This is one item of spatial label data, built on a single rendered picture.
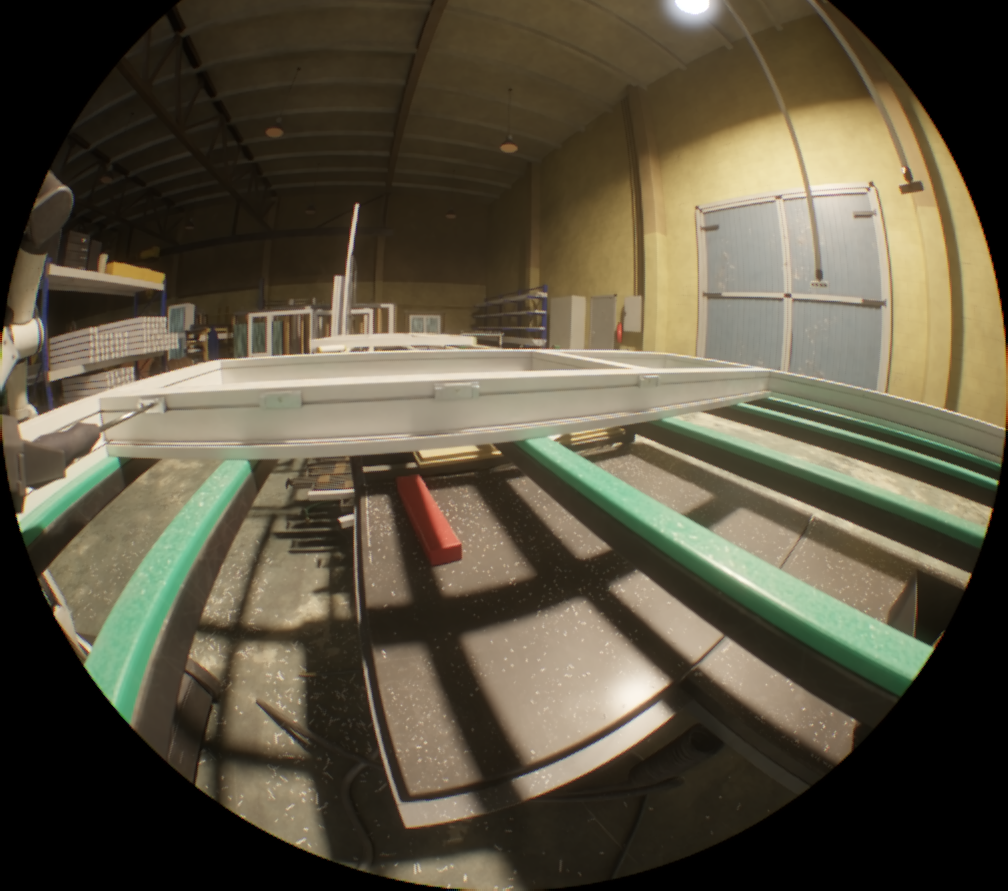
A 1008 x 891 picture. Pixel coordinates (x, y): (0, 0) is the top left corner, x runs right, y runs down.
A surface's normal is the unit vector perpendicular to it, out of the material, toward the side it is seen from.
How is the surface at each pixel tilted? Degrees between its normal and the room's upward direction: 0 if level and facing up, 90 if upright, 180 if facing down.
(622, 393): 90
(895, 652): 0
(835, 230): 90
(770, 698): 0
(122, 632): 0
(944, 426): 90
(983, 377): 90
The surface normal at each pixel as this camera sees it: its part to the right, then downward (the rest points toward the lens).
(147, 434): 0.38, 0.18
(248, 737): 0.03, -0.98
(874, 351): -0.92, 0.05
